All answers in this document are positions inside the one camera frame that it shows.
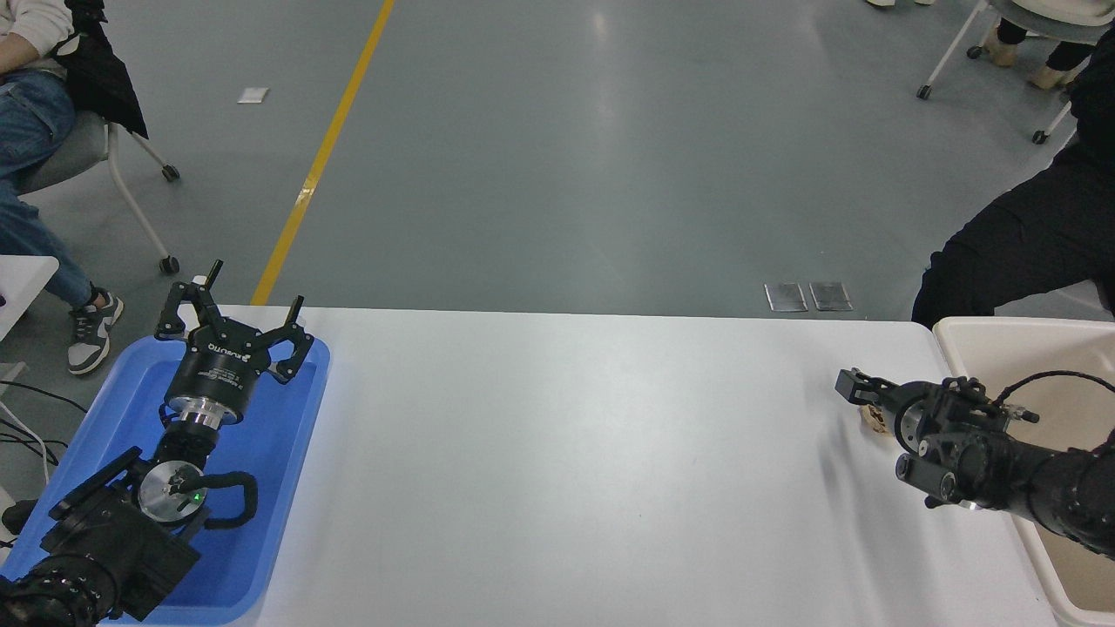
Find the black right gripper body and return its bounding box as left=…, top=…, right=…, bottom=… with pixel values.
left=890, top=376, right=1016, bottom=458

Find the black cable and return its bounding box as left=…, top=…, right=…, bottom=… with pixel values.
left=0, top=381, right=88, bottom=467

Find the black jacket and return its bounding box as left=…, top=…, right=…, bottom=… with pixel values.
left=48, top=0, right=149, bottom=140

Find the white cable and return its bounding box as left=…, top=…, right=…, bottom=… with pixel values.
left=0, top=401, right=51, bottom=485

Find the seated person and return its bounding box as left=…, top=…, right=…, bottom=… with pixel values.
left=0, top=0, right=125, bottom=377
left=980, top=0, right=1115, bottom=90

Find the blue plastic tray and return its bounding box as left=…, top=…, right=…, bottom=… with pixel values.
left=0, top=335, right=332, bottom=626

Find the small white table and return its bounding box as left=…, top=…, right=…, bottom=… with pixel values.
left=0, top=255, right=60, bottom=340

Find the large pale bin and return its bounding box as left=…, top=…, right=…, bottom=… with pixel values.
left=932, top=317, right=1115, bottom=627

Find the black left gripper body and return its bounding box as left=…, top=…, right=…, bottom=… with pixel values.
left=164, top=318, right=280, bottom=414

